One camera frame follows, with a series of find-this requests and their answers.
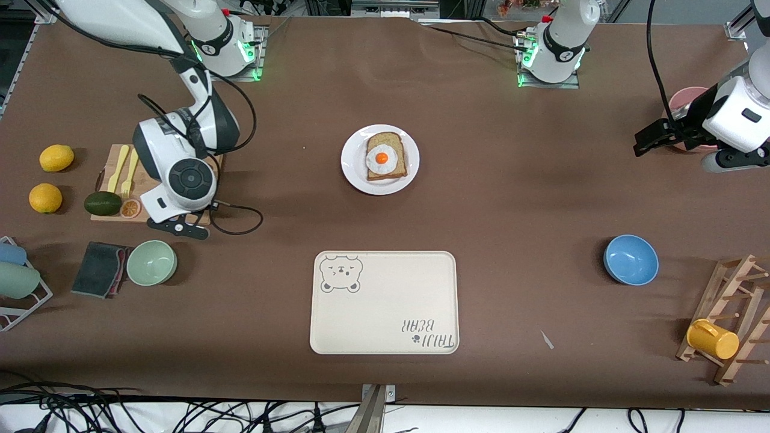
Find aluminium frame post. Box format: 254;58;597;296
724;0;760;41

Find black cables behind table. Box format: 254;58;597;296
415;17;530;54

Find black cable bundle below table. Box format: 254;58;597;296
0;370;356;433

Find yellow plastic knife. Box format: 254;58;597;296
107;145;130;194

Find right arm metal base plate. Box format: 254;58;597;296
200;25;267;82

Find cream bear print tray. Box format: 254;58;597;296
309;251;460;355

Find pink bowl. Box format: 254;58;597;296
661;87;718;152

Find round yellow orange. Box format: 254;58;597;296
29;183;63;215

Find dark green avocado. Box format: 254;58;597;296
84;191;123;217

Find white wire rack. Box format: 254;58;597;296
0;236;54;333

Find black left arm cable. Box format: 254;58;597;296
647;0;683;124

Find sage green cup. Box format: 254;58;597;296
0;263;42;300

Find yellow lemon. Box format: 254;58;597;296
39;144;75;173

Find grey folded cloth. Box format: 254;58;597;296
71;242;131;299

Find pale green bowl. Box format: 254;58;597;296
126;240;178;287

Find toy fried egg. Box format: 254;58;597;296
366;144;398;174

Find white round plate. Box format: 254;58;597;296
340;124;420;196

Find bamboo cutting board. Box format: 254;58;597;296
90;144;224;226

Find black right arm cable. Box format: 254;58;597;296
53;0;265;236

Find yellow mug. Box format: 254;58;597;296
686;319;740;361

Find blue bowl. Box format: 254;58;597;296
603;235;660;286

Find wooden peg rack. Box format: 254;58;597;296
676;254;770;386

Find bread slice under egg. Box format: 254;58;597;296
366;132;408;182

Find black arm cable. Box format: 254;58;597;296
647;0;683;124
53;0;265;236

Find yellow plastic fork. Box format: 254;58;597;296
121;148;141;200

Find light blue cup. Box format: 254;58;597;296
0;242;28;267

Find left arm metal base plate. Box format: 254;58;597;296
514;30;581;90

